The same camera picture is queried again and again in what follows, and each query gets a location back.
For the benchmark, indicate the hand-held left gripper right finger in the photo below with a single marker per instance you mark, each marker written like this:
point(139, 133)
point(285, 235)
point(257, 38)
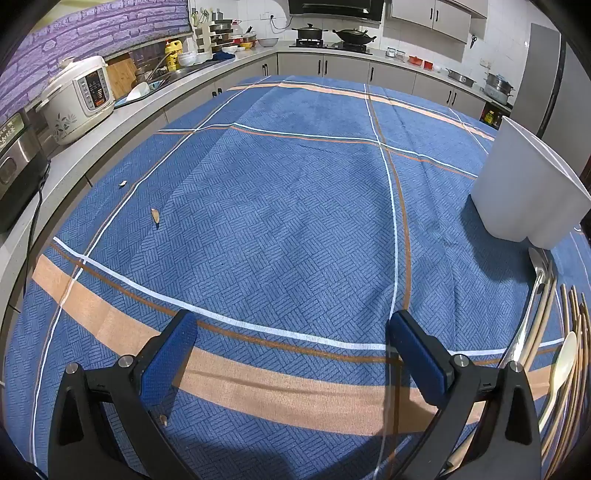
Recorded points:
point(415, 355)

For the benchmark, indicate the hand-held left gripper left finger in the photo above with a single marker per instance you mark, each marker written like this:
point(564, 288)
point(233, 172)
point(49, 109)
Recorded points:
point(178, 350)

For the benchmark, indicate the metal spoon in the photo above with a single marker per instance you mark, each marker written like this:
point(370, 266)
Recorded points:
point(537, 272)

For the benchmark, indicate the cream plastic spoon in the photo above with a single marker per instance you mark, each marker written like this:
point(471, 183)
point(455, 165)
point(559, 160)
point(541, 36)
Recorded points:
point(564, 364)

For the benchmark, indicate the white utensil holder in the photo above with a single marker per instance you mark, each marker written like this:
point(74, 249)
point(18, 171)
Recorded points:
point(517, 184)

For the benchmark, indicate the brown seed shell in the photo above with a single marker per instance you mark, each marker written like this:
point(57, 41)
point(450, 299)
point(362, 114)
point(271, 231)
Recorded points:
point(156, 216)

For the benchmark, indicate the blue plaid tablecloth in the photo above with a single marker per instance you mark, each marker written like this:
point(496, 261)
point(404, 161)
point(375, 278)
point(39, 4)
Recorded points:
point(286, 207)

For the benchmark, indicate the black steel countertop appliance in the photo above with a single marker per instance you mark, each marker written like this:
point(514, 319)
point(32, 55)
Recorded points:
point(14, 175)

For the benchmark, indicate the yellow oil bottle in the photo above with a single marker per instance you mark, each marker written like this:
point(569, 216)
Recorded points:
point(491, 117)

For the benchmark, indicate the white plate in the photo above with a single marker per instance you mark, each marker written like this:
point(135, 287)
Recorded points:
point(137, 91)

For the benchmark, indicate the white rice cooker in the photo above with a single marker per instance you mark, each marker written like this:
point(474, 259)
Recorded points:
point(78, 106)

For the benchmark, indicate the steel steamer pot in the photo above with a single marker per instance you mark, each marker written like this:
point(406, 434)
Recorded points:
point(497, 87)

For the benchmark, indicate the wooden cutting board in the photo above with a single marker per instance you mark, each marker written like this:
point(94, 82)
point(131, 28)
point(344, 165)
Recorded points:
point(121, 76)

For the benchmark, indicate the steel tray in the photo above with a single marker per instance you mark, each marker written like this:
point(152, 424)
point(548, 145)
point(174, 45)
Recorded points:
point(461, 76)

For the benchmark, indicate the stack of white bowls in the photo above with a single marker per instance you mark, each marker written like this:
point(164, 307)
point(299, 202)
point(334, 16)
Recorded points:
point(188, 59)

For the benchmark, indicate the yellow dish soap bottle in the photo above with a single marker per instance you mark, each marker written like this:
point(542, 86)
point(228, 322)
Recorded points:
point(173, 55)

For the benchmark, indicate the dark blue cloth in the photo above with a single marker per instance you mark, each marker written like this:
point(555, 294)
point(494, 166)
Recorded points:
point(224, 56)

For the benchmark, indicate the grey refrigerator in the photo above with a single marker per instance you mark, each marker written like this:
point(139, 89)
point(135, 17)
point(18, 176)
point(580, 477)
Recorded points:
point(545, 78)

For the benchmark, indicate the white dish rack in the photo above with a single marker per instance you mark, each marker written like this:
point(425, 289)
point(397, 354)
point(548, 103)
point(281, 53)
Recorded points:
point(210, 37)

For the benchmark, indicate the gas stove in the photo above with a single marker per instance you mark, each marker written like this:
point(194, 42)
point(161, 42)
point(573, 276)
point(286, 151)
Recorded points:
point(330, 46)

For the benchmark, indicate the white bowl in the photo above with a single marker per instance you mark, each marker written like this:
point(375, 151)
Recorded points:
point(268, 42)

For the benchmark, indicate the black wok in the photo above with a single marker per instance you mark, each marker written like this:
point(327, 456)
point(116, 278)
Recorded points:
point(353, 36)

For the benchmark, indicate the grey upper cabinets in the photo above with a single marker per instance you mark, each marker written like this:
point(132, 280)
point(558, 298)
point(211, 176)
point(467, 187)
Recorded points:
point(434, 18)

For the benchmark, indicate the black lidded pot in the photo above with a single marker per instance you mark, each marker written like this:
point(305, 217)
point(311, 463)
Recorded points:
point(310, 32)

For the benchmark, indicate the black range hood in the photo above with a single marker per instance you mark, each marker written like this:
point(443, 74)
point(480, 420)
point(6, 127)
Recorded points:
point(337, 10)

